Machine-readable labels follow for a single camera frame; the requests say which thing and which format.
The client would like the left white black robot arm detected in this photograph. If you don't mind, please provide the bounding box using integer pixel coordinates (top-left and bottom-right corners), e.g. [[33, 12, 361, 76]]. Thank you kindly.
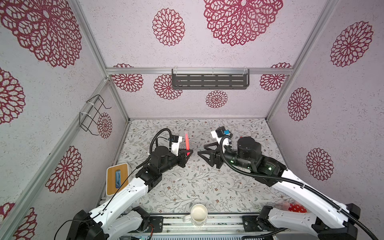
[[67, 146, 193, 240]]

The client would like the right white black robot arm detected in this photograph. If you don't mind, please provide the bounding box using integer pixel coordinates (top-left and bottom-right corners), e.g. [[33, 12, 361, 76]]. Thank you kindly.
[[198, 136, 361, 240]]

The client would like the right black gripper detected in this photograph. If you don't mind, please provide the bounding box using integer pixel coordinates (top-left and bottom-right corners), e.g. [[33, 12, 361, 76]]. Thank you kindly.
[[198, 141, 253, 172]]

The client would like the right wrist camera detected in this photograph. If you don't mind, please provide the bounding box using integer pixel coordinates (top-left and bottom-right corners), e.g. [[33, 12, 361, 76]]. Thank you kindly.
[[211, 126, 233, 148]]

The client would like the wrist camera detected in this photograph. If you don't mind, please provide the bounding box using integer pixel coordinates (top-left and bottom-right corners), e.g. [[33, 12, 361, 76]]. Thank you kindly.
[[171, 135, 183, 156], [211, 126, 233, 148]]

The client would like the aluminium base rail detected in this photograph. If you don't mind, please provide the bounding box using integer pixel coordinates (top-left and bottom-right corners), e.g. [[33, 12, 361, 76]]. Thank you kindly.
[[119, 213, 304, 240]]

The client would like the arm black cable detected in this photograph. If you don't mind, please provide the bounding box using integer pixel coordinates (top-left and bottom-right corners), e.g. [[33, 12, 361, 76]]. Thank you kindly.
[[53, 128, 173, 240], [218, 134, 379, 240]]

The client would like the white ceramic mug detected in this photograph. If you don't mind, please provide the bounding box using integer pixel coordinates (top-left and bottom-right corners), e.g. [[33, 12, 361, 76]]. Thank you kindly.
[[183, 204, 208, 227]]

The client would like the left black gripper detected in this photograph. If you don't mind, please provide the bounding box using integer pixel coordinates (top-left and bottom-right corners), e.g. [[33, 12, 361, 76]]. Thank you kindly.
[[159, 148, 193, 175]]

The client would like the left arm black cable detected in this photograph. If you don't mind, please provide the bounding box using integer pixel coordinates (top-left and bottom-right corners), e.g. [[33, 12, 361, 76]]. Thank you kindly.
[[53, 128, 173, 240]]

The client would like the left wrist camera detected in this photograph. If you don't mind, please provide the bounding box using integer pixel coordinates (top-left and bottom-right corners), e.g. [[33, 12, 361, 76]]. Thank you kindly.
[[171, 135, 183, 156]]

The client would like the pink plush toy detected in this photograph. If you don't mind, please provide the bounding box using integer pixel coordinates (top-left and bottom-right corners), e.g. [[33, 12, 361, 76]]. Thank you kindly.
[[282, 202, 308, 213]]

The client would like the pink marker pen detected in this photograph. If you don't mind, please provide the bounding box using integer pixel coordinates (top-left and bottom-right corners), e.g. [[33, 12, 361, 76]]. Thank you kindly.
[[185, 132, 190, 151]]

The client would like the black wire wall rack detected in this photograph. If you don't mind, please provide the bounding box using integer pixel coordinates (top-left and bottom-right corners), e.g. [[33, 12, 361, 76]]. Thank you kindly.
[[79, 95, 113, 139]]

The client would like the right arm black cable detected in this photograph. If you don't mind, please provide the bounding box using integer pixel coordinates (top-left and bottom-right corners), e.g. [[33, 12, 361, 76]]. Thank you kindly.
[[218, 134, 379, 240]]

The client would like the dark grey wall shelf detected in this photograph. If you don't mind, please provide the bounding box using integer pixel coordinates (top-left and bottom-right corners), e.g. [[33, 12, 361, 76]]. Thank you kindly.
[[171, 69, 250, 90]]

